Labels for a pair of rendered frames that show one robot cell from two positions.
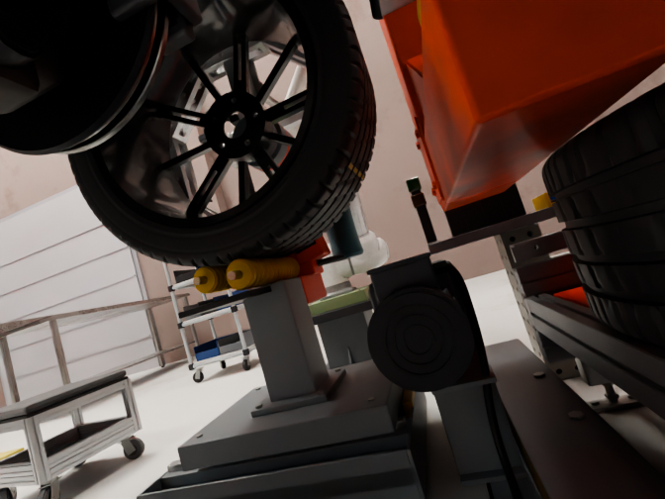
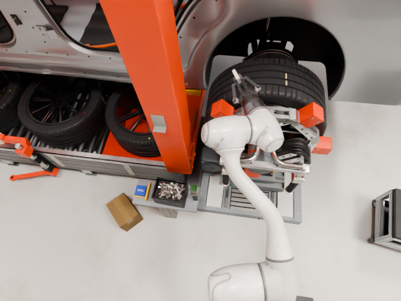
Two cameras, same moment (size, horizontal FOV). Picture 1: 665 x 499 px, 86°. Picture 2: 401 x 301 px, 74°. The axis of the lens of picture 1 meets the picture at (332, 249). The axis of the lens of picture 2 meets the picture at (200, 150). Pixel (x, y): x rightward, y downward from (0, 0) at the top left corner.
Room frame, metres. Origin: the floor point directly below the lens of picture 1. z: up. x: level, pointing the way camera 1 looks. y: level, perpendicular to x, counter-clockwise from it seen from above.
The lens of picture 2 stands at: (1.62, -0.24, 2.15)
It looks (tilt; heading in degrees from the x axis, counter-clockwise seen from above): 63 degrees down; 179
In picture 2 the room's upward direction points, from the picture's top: 6 degrees counter-clockwise
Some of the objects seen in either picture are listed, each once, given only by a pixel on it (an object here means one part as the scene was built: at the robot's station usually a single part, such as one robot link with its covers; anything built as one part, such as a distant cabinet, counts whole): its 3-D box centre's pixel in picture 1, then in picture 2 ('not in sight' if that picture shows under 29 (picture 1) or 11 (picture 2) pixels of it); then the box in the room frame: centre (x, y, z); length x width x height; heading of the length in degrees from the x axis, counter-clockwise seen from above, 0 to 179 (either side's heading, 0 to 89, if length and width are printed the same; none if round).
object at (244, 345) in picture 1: (219, 307); not in sight; (2.84, 1.00, 0.50); 0.54 x 0.42 x 1.00; 76
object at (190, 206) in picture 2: (502, 228); (166, 195); (1.05, -0.49, 0.44); 0.43 x 0.17 x 0.03; 76
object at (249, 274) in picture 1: (267, 271); not in sight; (0.77, 0.15, 0.49); 0.29 x 0.06 x 0.06; 166
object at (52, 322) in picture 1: (118, 343); not in sight; (3.95, 2.55, 0.47); 1.84 x 0.70 x 0.95; 167
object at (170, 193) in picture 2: (479, 206); (170, 192); (1.06, -0.45, 0.51); 0.20 x 0.14 x 0.13; 73
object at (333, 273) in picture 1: (332, 264); not in sight; (1.92, 0.03, 0.52); 0.18 x 0.16 x 0.22; 90
